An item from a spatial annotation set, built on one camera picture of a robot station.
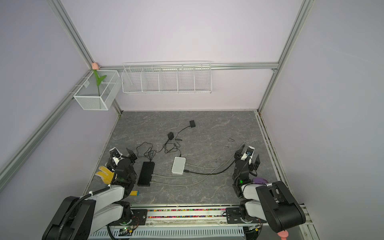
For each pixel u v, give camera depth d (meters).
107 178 0.86
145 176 0.87
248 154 0.71
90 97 0.77
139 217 0.74
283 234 0.60
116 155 0.70
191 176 0.87
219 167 0.90
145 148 1.00
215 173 0.88
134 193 0.80
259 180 0.84
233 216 0.74
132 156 0.80
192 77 1.04
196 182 0.85
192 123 1.12
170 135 1.02
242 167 0.62
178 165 0.91
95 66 0.89
